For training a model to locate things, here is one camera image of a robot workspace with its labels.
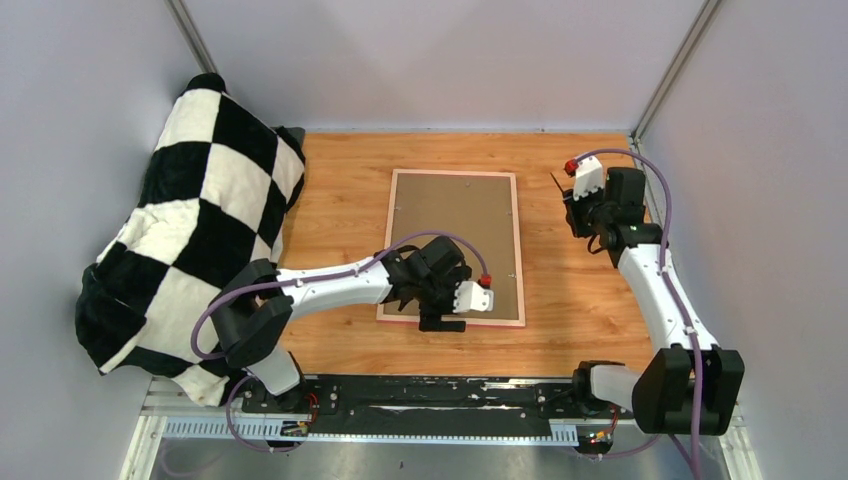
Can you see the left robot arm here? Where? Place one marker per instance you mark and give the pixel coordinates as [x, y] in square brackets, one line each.
[252, 312]

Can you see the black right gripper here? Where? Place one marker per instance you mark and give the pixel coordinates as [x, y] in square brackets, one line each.
[574, 208]

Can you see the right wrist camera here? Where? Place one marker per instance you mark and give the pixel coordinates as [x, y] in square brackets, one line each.
[588, 175]

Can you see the black white checkered pillow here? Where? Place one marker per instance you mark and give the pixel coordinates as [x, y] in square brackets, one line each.
[213, 199]

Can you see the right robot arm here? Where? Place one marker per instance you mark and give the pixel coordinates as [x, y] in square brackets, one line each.
[692, 383]

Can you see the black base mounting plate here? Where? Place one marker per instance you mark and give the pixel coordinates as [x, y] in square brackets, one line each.
[434, 407]

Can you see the pink picture frame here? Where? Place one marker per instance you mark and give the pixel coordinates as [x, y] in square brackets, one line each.
[520, 265]

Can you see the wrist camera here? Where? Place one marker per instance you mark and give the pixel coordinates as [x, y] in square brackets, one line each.
[469, 296]
[588, 175]

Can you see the brown frame backing board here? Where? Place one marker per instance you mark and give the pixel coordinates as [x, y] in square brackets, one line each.
[457, 212]

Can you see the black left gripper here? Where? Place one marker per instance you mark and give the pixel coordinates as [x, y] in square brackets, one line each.
[431, 318]

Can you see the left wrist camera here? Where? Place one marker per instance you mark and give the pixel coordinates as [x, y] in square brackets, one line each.
[469, 296]

